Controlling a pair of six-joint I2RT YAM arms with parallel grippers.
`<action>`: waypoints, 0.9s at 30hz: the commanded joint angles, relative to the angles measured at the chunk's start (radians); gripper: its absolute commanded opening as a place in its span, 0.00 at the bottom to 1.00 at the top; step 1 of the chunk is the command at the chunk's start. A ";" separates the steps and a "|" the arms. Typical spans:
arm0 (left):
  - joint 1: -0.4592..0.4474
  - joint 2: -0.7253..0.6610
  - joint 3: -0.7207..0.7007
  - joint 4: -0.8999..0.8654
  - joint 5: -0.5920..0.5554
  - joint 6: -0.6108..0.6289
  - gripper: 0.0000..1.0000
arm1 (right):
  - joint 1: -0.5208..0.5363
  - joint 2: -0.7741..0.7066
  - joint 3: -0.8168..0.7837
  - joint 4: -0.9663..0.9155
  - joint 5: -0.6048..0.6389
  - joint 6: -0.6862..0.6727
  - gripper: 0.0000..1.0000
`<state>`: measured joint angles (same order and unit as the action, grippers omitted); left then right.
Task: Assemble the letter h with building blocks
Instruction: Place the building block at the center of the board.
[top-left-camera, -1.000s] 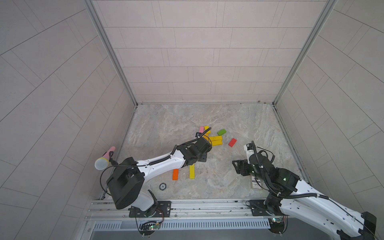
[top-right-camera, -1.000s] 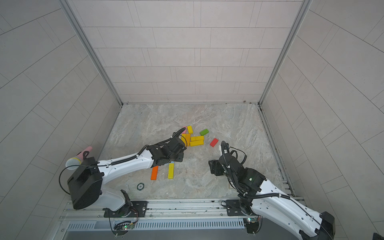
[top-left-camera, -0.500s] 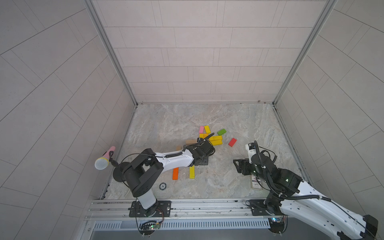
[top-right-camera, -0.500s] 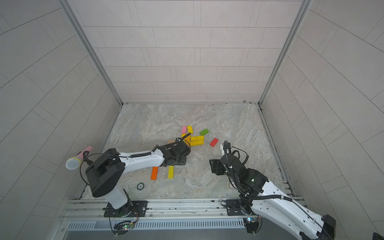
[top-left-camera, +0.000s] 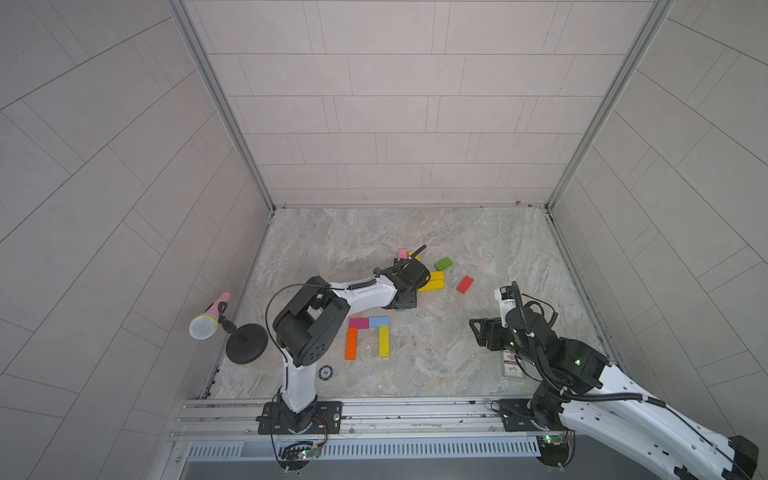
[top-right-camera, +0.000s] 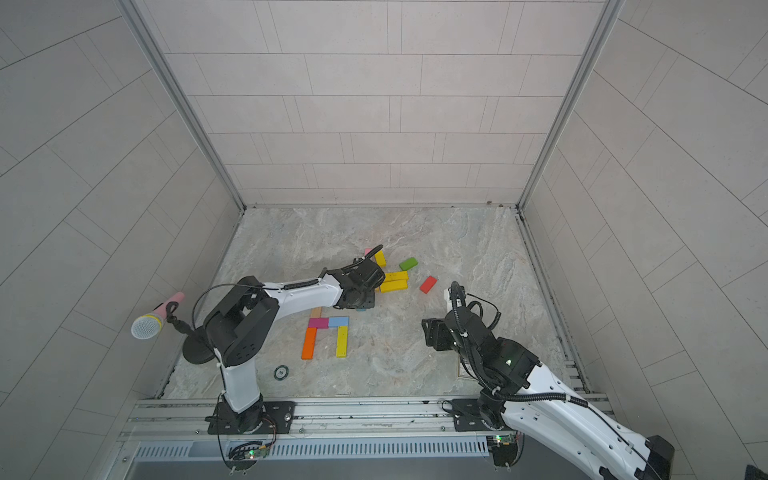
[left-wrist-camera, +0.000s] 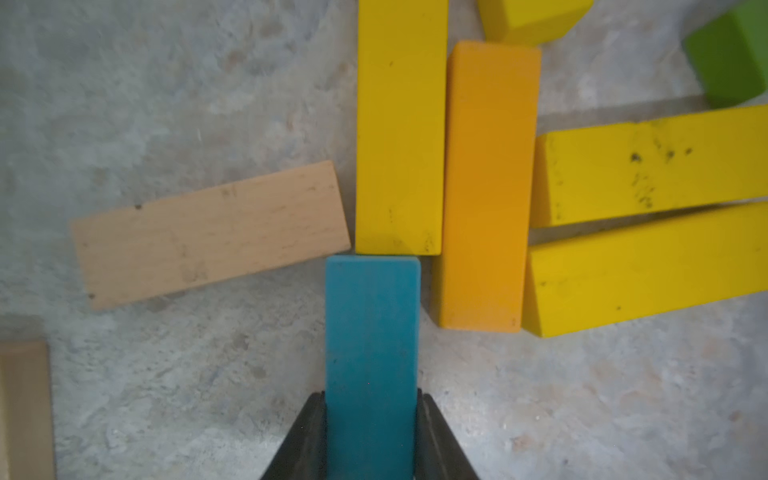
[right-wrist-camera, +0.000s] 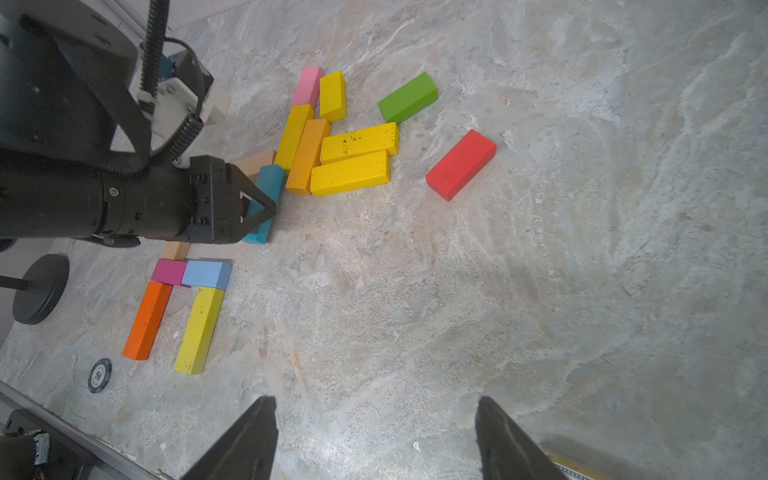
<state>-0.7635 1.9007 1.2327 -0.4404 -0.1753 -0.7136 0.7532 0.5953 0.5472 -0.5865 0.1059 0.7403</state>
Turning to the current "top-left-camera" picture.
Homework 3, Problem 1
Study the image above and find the red block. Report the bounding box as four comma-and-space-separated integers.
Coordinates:
456, 276, 474, 294

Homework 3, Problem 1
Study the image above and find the light blue block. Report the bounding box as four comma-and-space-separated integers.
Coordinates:
368, 316, 390, 328

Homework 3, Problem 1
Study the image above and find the magenta block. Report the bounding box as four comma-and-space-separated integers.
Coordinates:
349, 318, 370, 330

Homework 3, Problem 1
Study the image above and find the orange block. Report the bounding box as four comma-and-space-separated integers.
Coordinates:
344, 327, 358, 360

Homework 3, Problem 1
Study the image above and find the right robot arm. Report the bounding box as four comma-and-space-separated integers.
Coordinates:
468, 283, 759, 479

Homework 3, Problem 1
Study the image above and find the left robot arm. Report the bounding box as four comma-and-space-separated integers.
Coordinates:
272, 245, 431, 414

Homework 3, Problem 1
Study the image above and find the green block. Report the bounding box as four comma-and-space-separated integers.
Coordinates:
434, 257, 453, 271

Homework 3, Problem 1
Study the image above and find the playing card box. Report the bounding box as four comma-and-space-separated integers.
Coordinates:
501, 351, 525, 380

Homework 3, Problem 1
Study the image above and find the right circuit board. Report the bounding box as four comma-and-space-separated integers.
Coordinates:
536, 434, 572, 469

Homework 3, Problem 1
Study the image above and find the circuit board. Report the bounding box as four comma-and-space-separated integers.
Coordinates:
278, 441, 322, 472
536, 434, 572, 469

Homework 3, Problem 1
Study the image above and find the black microphone stand base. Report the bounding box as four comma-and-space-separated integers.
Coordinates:
225, 324, 269, 365

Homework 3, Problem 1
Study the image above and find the left circuit board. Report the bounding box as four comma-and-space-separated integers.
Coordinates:
278, 441, 322, 472

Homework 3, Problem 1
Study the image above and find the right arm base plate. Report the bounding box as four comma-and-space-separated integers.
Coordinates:
492, 397, 565, 432

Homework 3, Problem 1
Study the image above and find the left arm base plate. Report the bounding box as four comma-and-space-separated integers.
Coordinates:
257, 399, 343, 435

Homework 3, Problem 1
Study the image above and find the aluminium mounting rail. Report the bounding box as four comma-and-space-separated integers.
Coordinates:
170, 397, 674, 443

